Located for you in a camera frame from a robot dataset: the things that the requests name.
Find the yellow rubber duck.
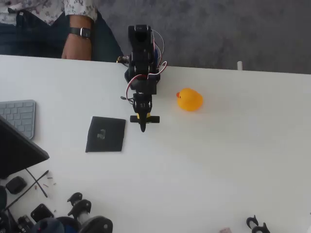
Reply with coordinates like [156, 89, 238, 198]
[176, 87, 204, 112]

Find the person's forearm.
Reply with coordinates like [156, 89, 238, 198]
[69, 15, 94, 31]

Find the black square mat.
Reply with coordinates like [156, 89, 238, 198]
[85, 116, 126, 153]

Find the black square plate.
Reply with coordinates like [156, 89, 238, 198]
[30, 203, 54, 223]

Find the person's hand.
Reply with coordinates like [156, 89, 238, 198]
[61, 36, 93, 61]

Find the controller board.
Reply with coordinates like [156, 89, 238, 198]
[116, 55, 132, 65]

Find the black wristwatch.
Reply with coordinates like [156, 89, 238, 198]
[69, 27, 92, 39]

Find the blue plastic clamp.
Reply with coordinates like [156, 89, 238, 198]
[57, 216, 80, 233]

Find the grey keyboard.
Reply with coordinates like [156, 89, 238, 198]
[0, 99, 36, 139]

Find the black laptop screen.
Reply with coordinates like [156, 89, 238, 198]
[0, 115, 50, 180]

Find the floral shirt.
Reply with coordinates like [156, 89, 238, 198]
[0, 0, 98, 26]

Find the dark blue cap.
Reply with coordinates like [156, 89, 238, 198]
[30, 217, 65, 233]

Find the small black case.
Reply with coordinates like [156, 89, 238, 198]
[5, 176, 27, 195]

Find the black hooked clamp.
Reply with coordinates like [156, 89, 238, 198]
[246, 215, 259, 229]

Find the black circuit board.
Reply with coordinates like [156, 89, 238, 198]
[17, 215, 34, 232]

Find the black clamp with silver tube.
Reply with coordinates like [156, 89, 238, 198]
[251, 222, 271, 233]

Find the dark round object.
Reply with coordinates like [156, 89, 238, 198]
[0, 185, 8, 211]

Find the white red wrist servo cable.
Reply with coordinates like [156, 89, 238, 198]
[125, 74, 149, 98]

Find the white red elbow servo cable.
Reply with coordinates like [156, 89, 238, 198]
[148, 61, 168, 80]

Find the thin white wire loop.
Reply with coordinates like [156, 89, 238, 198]
[151, 29, 165, 65]

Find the thin black cable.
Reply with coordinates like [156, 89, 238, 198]
[4, 170, 50, 211]
[25, 168, 49, 198]

